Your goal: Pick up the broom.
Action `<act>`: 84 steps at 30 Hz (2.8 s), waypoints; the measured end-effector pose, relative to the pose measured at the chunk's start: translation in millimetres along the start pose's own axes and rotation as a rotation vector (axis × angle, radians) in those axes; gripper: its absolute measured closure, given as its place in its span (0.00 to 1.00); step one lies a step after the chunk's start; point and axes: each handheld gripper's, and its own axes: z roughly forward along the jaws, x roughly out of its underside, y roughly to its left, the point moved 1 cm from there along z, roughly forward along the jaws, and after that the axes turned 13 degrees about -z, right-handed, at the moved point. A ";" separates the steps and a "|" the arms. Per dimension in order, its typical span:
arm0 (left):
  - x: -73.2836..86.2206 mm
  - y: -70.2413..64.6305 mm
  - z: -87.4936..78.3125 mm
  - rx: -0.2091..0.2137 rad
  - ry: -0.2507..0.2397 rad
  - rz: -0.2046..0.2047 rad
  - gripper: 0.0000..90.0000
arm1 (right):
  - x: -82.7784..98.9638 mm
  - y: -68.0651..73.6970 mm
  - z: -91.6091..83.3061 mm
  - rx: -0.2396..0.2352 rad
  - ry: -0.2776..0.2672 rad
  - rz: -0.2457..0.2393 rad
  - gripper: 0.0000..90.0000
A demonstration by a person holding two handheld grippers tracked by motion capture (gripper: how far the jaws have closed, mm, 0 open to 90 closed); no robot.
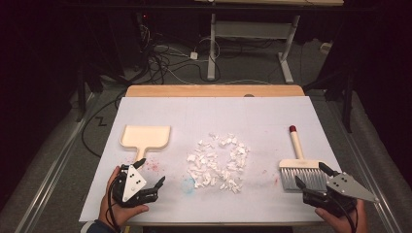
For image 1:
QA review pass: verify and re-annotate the pile of white paper scraps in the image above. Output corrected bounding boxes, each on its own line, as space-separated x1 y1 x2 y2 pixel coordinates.
186 131 251 195

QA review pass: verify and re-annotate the cream plastic dustpan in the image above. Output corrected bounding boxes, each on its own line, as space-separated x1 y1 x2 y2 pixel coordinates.
119 124 172 163

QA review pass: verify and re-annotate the person's left hand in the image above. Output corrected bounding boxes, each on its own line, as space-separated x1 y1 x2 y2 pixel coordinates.
98 165 151 230

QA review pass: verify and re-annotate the black metal stand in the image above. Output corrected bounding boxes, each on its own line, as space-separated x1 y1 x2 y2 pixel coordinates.
75 64 98 123
303 64 357 134

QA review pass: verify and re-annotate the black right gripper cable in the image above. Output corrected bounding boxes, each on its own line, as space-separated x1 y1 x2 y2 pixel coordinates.
333 193 359 229

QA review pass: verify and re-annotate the dark device with red light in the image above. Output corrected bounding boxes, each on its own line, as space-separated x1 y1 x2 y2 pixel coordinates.
137 11 151 31

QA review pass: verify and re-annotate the white table cover sheet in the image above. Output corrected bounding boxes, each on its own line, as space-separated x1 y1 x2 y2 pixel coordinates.
78 95 343 224

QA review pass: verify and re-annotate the person's right hand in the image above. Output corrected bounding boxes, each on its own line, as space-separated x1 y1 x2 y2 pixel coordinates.
314 198 369 233

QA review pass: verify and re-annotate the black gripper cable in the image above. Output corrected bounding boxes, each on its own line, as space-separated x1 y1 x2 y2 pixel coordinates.
106 176 122 233
333 193 359 229

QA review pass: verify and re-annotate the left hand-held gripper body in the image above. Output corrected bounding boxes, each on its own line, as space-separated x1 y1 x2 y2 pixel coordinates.
111 163 159 209

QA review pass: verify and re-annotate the aluminium floor rail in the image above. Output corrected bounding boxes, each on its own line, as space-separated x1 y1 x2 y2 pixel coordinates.
324 96 404 233
21 92 100 233

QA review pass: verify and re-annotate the cream hand brush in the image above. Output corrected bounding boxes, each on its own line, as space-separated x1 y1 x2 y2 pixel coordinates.
279 124 330 192

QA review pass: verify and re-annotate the tangle of floor cables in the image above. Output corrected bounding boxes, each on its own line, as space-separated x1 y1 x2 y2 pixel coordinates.
138 23 223 85

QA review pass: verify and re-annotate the black floor cable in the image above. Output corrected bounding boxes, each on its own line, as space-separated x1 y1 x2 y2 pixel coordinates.
81 93 128 159

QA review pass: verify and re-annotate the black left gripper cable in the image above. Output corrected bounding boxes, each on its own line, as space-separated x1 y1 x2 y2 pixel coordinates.
106 176 122 233

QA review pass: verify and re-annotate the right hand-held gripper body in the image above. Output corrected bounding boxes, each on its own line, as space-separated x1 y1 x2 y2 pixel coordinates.
302 172 380 218

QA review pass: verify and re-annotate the white metal desk frame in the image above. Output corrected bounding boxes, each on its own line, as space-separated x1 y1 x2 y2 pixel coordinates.
193 0 345 84

